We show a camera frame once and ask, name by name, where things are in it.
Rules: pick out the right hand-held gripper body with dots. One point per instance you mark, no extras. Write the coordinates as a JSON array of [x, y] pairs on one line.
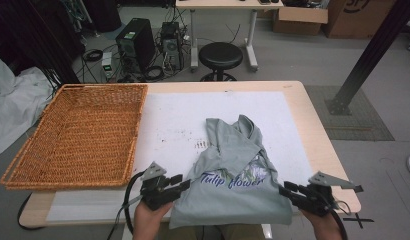
[[314, 200]]

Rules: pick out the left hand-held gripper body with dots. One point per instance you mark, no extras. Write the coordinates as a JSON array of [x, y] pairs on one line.
[[153, 191]]

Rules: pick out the grey-green printed t-shirt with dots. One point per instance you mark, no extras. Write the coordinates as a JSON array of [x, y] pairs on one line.
[[226, 203]]

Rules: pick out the orange wicker basket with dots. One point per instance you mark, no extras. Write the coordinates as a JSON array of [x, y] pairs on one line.
[[79, 133]]

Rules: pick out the person's right hand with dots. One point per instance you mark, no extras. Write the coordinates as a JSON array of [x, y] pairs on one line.
[[326, 228]]

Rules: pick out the person's left hand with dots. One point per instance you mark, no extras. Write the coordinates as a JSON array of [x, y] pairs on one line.
[[148, 223]]

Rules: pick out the white table leg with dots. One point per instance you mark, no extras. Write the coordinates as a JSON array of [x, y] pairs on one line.
[[126, 233], [267, 231]]

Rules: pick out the black tape piece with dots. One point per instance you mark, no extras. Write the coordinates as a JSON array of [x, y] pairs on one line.
[[359, 189]]

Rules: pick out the person's khaki pants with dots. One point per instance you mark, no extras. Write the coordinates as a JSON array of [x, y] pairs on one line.
[[243, 233]]

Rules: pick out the white table mat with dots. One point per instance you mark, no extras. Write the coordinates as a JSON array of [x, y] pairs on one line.
[[179, 113]]

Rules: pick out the grey floor mat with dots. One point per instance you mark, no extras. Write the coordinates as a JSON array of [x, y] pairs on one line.
[[363, 123]]

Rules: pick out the black round stool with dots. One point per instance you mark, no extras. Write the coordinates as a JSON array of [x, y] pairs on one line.
[[220, 55]]

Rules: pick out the white power unit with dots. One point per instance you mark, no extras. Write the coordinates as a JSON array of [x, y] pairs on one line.
[[107, 65]]

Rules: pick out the small open computer tower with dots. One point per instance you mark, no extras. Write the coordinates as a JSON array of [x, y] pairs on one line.
[[171, 45]]

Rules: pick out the large black computer tower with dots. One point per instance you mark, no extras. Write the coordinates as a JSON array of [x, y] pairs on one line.
[[136, 43]]

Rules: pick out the white cloth sheet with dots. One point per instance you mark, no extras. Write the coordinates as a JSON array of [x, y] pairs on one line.
[[16, 103]]

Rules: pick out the small open cardboard box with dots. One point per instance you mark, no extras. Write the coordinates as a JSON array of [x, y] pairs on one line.
[[299, 20]]

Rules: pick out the large cardboard box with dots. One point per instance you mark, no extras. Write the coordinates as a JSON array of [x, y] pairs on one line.
[[356, 20]]

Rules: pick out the white-legged wooden desk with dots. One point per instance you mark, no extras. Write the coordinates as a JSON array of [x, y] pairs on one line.
[[226, 4]]

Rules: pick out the dark curtain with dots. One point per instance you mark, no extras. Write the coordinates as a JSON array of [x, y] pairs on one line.
[[33, 33]]

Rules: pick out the black metal post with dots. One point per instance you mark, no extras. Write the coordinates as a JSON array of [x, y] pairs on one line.
[[373, 53]]

